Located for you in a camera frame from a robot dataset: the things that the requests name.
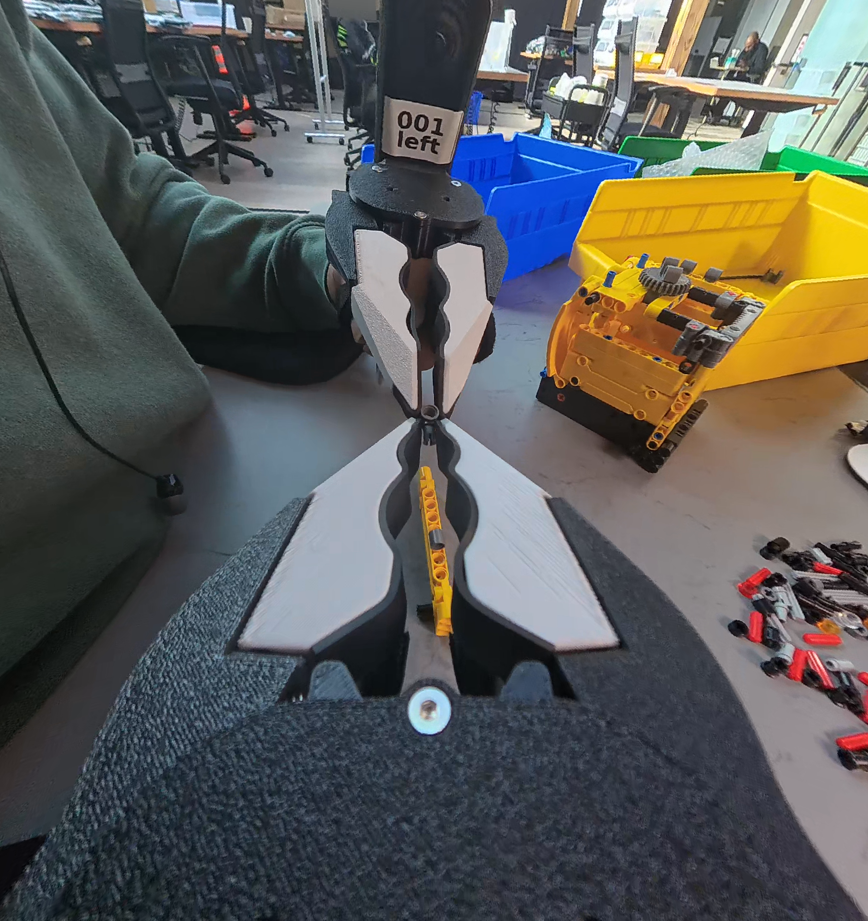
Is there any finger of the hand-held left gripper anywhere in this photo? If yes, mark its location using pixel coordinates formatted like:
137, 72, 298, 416
350, 229, 424, 417
433, 245, 495, 417

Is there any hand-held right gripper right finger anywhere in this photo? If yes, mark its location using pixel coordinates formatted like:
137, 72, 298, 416
436, 422, 621, 697

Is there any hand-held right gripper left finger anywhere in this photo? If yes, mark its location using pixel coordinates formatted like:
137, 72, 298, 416
236, 419, 413, 699

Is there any yellow lego beam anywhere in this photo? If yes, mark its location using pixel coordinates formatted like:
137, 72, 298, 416
417, 466, 456, 638

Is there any yellow lego robot model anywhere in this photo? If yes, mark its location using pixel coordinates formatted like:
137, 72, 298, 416
536, 253, 767, 474

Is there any pile of small lego pins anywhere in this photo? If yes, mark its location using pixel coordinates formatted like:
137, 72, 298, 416
727, 536, 868, 774

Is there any person's left forearm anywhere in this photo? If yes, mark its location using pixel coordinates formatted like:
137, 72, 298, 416
139, 154, 364, 387

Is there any person's left hand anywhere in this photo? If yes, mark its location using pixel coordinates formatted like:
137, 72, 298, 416
325, 261, 368, 355

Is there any rolling glass board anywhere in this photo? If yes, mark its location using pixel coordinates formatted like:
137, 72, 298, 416
303, 0, 347, 146

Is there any black utility cart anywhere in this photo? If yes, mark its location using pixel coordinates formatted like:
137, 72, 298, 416
528, 25, 612, 142

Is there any black office chair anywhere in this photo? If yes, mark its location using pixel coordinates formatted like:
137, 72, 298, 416
157, 32, 275, 185
99, 0, 190, 168
599, 14, 684, 149

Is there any green plastic bin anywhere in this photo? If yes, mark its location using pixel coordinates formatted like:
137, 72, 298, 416
761, 146, 868, 192
617, 135, 726, 171

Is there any clear bubble wrap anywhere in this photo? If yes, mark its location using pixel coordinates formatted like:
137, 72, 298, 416
643, 130, 774, 178

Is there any long wooden table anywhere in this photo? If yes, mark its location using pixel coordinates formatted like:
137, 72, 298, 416
599, 65, 841, 139

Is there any person's green sweatshirt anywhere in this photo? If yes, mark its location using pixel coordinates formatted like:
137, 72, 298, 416
0, 0, 213, 771

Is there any yellow plastic bin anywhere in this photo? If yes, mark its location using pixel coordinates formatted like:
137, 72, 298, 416
569, 170, 868, 393

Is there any black drawstring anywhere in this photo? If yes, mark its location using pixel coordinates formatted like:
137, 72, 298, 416
0, 198, 188, 516

